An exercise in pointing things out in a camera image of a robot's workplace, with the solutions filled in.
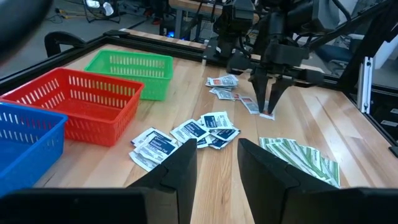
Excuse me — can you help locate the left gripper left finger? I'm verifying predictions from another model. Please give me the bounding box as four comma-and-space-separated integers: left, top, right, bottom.
0, 139, 198, 224

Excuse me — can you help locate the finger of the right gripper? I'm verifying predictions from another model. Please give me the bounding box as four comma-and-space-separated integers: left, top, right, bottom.
269, 70, 325, 114
226, 52, 270, 113

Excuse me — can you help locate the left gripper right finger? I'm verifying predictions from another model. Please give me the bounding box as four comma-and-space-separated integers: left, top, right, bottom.
238, 138, 398, 224

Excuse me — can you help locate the blue-print alcohol pad packet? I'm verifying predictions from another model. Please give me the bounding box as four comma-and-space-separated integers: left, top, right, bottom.
170, 119, 211, 144
211, 126, 241, 141
129, 151, 159, 173
200, 111, 234, 131
130, 126, 175, 147
133, 135, 180, 164
196, 136, 231, 150

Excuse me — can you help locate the red plastic basket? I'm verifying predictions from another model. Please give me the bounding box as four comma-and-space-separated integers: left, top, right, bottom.
0, 67, 146, 147

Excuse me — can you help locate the green plastic basket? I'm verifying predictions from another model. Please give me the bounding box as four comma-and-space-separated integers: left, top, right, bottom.
83, 49, 174, 102

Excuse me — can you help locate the blue plastic basket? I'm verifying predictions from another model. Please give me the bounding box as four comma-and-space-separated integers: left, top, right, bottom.
0, 101, 69, 197

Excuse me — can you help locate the black arched table clamp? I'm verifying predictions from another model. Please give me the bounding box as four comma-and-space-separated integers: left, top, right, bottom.
44, 30, 87, 58

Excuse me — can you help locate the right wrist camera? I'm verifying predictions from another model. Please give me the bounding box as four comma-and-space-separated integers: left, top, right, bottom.
263, 42, 311, 68

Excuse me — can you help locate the silver aluminium post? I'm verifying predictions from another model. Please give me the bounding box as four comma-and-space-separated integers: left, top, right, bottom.
356, 55, 374, 114

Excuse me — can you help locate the black aluminium rig frame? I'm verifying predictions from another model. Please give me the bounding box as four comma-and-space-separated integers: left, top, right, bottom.
0, 0, 398, 158

